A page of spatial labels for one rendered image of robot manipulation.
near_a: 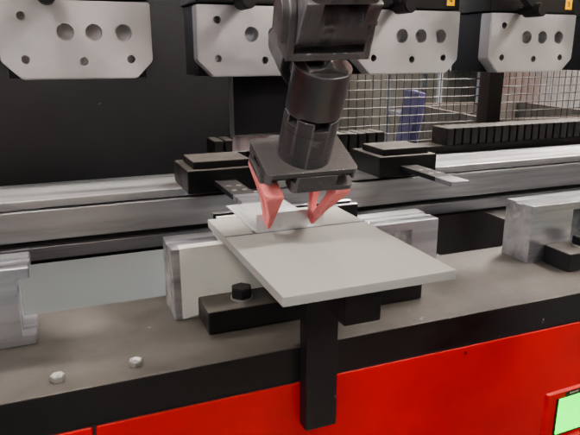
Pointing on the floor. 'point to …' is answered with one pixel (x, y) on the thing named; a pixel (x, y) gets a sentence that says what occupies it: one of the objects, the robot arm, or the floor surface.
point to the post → (489, 97)
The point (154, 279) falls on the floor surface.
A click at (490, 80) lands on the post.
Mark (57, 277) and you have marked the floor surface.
